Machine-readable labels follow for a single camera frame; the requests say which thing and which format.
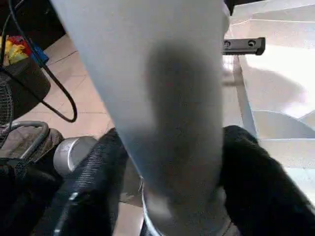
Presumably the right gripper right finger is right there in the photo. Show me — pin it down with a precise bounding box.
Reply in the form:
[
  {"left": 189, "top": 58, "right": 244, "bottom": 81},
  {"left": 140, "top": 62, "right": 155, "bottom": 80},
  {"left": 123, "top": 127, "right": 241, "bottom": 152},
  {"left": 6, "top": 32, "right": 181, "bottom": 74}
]
[{"left": 218, "top": 124, "right": 315, "bottom": 236}]

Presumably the grey tubular frame seat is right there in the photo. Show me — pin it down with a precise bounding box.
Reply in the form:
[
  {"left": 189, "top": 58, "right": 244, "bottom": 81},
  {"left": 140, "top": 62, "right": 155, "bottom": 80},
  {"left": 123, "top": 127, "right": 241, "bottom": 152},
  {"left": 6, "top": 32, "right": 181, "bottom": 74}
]
[{"left": 0, "top": 120, "right": 63, "bottom": 163}]

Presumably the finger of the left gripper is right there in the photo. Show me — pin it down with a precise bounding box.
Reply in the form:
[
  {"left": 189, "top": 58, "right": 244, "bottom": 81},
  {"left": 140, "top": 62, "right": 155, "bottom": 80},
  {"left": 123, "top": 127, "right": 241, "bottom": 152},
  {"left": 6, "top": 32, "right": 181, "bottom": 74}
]
[{"left": 222, "top": 37, "right": 266, "bottom": 57}]

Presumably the black round fabric bin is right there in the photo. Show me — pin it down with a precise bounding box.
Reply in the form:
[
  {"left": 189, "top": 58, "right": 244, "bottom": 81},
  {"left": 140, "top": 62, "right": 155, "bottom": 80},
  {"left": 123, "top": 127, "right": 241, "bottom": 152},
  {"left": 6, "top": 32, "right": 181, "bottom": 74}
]
[{"left": 0, "top": 58, "right": 52, "bottom": 121}]

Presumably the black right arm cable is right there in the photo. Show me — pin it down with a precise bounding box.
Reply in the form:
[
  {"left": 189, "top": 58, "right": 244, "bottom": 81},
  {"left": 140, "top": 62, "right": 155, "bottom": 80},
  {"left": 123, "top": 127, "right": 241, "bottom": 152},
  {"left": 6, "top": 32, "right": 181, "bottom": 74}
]
[{"left": 0, "top": 0, "right": 78, "bottom": 123}]

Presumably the colourful plastic toy pile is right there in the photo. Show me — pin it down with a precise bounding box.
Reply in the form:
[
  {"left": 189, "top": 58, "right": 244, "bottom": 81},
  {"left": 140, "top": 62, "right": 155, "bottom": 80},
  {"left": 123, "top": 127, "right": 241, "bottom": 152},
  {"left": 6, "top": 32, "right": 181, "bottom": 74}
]
[{"left": 0, "top": 34, "right": 34, "bottom": 66}]

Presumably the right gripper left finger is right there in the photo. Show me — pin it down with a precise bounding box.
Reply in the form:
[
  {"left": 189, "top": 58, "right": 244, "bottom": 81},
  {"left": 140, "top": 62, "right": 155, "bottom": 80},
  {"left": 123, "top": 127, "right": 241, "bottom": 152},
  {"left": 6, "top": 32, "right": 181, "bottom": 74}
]
[{"left": 33, "top": 127, "right": 130, "bottom": 236}]

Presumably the white plastic table leg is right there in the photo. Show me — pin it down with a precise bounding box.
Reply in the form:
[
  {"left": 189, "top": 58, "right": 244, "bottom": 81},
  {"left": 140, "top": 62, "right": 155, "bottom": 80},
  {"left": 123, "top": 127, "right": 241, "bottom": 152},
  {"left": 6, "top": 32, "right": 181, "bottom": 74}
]
[{"left": 49, "top": 0, "right": 231, "bottom": 236}]

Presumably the white plastic table top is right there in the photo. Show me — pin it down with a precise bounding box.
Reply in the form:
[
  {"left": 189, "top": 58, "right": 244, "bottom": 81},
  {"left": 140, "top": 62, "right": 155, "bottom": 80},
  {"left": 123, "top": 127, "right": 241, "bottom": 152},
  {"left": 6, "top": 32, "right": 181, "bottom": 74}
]
[{"left": 141, "top": 0, "right": 315, "bottom": 236}]

